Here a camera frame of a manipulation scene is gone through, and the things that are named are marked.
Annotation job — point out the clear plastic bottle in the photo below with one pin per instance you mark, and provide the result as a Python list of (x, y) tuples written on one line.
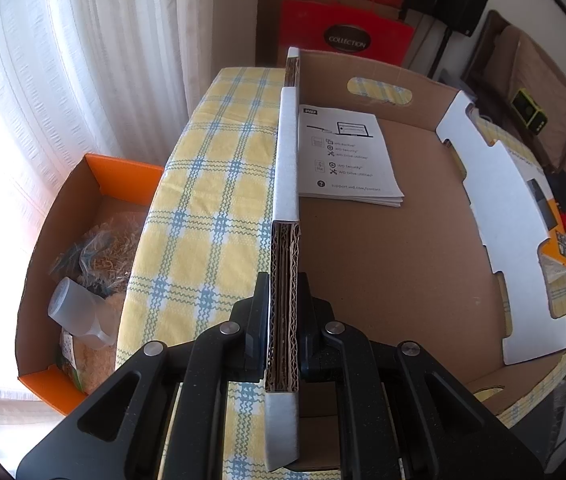
[(78, 310)]

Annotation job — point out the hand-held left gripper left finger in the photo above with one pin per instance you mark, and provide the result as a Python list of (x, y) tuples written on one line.
[(258, 320)]

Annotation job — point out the white curtain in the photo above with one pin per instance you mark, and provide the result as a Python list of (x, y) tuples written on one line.
[(73, 85)]

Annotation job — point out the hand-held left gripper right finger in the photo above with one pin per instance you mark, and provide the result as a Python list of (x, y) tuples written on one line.
[(305, 320)]

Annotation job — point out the yellow plaid cloth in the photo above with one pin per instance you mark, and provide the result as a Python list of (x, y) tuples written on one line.
[(203, 210)]

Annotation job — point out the clear plastic bag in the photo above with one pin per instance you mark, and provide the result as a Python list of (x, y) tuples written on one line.
[(103, 250)]

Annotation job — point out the yellow-black small device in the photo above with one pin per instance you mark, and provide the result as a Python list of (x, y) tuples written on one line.
[(528, 110)]

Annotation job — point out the brown cardboard tray box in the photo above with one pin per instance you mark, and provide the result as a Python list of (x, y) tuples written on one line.
[(388, 285)]

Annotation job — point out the orange cardboard box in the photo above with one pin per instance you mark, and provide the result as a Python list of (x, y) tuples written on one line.
[(43, 270)]

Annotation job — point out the red gift bag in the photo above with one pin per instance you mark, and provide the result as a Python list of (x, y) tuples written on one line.
[(308, 25)]

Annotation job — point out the bag of wood shavings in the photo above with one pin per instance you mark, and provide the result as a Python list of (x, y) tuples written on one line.
[(95, 360)]

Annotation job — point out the white instruction booklet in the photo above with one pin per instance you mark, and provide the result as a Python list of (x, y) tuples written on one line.
[(345, 155)]

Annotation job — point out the white hard drive box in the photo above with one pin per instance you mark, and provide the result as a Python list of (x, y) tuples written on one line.
[(555, 240)]

